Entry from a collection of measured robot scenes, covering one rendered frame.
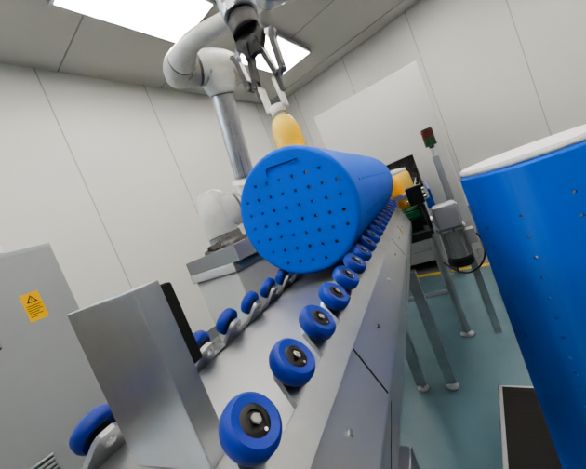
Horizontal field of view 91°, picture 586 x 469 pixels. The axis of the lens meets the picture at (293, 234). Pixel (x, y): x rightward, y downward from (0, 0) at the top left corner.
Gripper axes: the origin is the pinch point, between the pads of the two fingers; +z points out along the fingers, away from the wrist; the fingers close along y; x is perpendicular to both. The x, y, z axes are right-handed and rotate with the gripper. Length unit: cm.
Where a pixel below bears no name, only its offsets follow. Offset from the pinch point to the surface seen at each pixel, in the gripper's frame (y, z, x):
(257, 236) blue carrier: -12.0, 30.2, -12.1
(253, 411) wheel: 10, 40, -55
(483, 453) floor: 12, 138, 36
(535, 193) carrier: 41, 41, -4
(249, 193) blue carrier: -9.4, 20.2, -12.0
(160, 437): 0, 41, -56
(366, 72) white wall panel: -5, -153, 497
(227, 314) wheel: -9, 40, -34
